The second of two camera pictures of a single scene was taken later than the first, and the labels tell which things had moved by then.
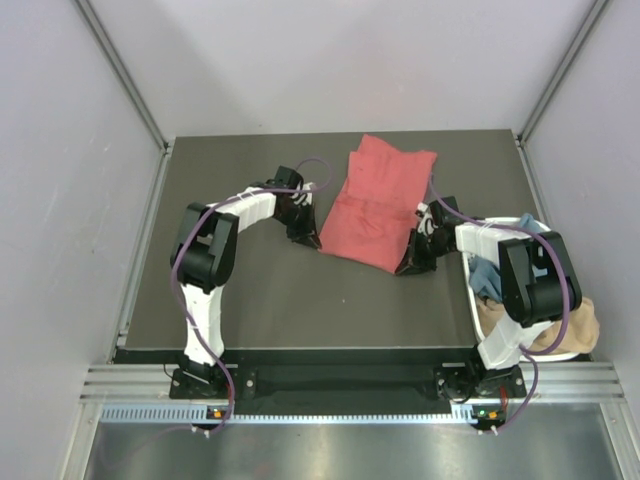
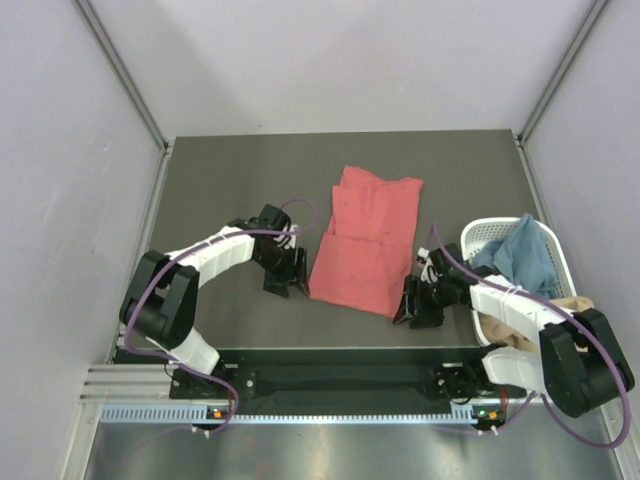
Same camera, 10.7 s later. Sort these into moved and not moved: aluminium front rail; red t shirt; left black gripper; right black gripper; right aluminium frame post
Moved: left black gripper; right black gripper; red t shirt
Not moved: right aluminium frame post; aluminium front rail
